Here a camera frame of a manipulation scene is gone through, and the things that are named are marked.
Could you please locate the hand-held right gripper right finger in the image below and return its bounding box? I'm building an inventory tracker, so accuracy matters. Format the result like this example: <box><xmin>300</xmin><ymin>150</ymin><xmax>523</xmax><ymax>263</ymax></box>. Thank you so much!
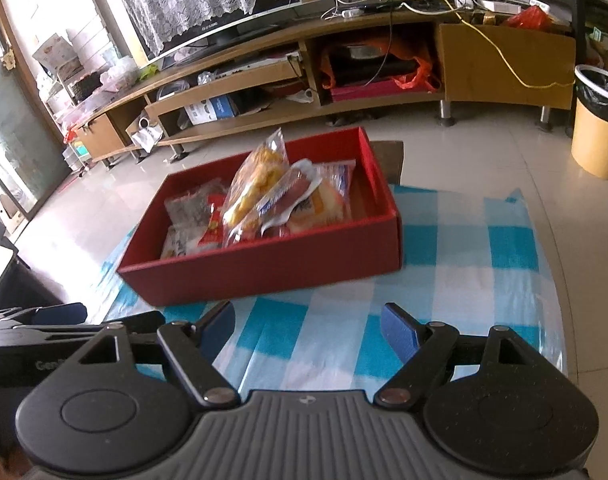
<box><xmin>374</xmin><ymin>302</ymin><xmax>567</xmax><ymax>406</ymax></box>

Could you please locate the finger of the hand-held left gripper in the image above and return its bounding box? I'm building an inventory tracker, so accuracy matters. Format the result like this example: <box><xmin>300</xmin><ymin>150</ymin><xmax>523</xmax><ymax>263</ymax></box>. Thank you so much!
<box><xmin>0</xmin><ymin>302</ymin><xmax>88</xmax><ymax>328</ymax></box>
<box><xmin>14</xmin><ymin>310</ymin><xmax>166</xmax><ymax>343</ymax></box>

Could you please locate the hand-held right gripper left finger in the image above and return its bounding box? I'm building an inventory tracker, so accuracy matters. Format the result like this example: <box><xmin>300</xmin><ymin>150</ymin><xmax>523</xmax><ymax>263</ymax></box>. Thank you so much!
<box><xmin>39</xmin><ymin>301</ymin><xmax>240</xmax><ymax>408</ymax></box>

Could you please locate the silver foil snack packet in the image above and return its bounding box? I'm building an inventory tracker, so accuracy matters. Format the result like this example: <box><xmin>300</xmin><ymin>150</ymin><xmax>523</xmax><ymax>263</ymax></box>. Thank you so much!
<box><xmin>161</xmin><ymin>225</ymin><xmax>207</xmax><ymax>260</ymax></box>

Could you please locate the red cardboard box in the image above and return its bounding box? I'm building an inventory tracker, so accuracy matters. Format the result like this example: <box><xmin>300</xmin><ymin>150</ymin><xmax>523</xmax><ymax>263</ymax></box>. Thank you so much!
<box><xmin>116</xmin><ymin>126</ymin><xmax>404</xmax><ymax>307</ymax></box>

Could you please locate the dark jerky packet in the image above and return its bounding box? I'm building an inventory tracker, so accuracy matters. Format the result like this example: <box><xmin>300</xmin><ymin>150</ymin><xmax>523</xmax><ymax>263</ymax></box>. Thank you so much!
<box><xmin>164</xmin><ymin>185</ymin><xmax>230</xmax><ymax>226</ymax></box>

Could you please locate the round bun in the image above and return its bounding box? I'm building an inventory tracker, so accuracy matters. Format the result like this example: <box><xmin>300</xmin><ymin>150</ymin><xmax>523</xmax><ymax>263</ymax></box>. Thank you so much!
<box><xmin>289</xmin><ymin>160</ymin><xmax>357</xmax><ymax>235</ymax></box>

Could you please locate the yellow puffed snack bag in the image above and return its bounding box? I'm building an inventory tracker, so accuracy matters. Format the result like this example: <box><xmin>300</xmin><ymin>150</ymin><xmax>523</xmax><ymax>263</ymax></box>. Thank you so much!
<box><xmin>221</xmin><ymin>129</ymin><xmax>291</xmax><ymax>248</ymax></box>

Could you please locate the blue checked tablecloth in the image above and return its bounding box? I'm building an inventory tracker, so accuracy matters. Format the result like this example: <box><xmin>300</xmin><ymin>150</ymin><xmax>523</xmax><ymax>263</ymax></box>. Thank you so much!
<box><xmin>91</xmin><ymin>182</ymin><xmax>570</xmax><ymax>396</ymax></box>

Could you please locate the brown wooden board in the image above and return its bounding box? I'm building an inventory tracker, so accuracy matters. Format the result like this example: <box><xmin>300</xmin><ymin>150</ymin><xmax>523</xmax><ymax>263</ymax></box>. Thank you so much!
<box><xmin>371</xmin><ymin>139</ymin><xmax>406</xmax><ymax>187</ymax></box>

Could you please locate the white paper bag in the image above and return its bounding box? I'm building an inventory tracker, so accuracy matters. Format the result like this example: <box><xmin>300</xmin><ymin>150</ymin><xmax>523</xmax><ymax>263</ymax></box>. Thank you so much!
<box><xmin>126</xmin><ymin>115</ymin><xmax>165</xmax><ymax>153</ymax></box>

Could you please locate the glass sliding door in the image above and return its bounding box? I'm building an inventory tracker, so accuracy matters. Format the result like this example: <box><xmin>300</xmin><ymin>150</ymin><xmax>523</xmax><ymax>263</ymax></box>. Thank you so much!
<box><xmin>0</xmin><ymin>2</ymin><xmax>72</xmax><ymax>221</ymax></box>

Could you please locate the blue white carton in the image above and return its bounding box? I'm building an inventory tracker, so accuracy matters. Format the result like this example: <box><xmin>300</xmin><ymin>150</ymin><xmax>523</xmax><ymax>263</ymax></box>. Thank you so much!
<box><xmin>186</xmin><ymin>94</ymin><xmax>237</xmax><ymax>126</ymax></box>

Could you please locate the black woven basket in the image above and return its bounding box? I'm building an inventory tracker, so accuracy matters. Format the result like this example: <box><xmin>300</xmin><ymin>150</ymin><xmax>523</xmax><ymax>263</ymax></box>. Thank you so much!
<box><xmin>66</xmin><ymin>71</ymin><xmax>102</xmax><ymax>101</ymax></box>

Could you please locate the magenta flat box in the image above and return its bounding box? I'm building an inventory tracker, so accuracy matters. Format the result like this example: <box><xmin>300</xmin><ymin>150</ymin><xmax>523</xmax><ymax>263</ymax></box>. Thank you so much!
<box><xmin>329</xmin><ymin>77</ymin><xmax>432</xmax><ymax>103</ymax></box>

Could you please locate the white plastic bag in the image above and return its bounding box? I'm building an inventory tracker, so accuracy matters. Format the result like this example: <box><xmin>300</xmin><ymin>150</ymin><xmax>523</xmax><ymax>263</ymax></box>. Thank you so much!
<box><xmin>99</xmin><ymin>57</ymin><xmax>137</xmax><ymax>91</ymax></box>

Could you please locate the orange plastic bag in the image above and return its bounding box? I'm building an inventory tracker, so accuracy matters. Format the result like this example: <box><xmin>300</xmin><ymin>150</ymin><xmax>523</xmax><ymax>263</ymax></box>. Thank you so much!
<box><xmin>319</xmin><ymin>35</ymin><xmax>442</xmax><ymax>93</ymax></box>

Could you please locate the white set-top box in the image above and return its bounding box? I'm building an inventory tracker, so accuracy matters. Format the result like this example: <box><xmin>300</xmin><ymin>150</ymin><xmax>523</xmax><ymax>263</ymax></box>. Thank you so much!
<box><xmin>211</xmin><ymin>52</ymin><xmax>302</xmax><ymax>78</ymax></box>

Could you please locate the yellow trash bin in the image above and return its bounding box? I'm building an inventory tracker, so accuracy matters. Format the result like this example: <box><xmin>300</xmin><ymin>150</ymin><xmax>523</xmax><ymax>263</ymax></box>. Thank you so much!
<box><xmin>570</xmin><ymin>64</ymin><xmax>608</xmax><ymax>181</ymax></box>

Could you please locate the wooden television stand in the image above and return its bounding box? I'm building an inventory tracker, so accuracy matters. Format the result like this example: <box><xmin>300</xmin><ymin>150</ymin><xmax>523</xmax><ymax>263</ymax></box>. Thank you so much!
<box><xmin>71</xmin><ymin>7</ymin><xmax>577</xmax><ymax>163</ymax></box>

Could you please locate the white lace cloth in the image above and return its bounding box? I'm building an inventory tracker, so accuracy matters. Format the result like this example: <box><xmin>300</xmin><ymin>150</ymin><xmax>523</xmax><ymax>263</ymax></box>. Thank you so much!
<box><xmin>115</xmin><ymin>0</ymin><xmax>259</xmax><ymax>58</ymax></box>

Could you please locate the red plastic bag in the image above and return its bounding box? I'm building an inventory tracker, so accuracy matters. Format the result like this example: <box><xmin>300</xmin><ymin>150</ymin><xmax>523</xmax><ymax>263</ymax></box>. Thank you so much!
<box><xmin>501</xmin><ymin>6</ymin><xmax>552</xmax><ymax>28</ymax></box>

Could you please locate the black shelf rack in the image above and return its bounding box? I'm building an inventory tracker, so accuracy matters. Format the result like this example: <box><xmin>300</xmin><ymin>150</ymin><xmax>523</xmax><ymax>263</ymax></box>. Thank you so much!
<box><xmin>524</xmin><ymin>0</ymin><xmax>608</xmax><ymax>66</ymax></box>

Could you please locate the yellow cable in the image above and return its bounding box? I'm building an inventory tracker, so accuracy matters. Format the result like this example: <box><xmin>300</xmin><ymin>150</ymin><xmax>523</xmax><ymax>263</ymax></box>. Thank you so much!
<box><xmin>364</xmin><ymin>0</ymin><xmax>577</xmax><ymax>90</ymax></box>

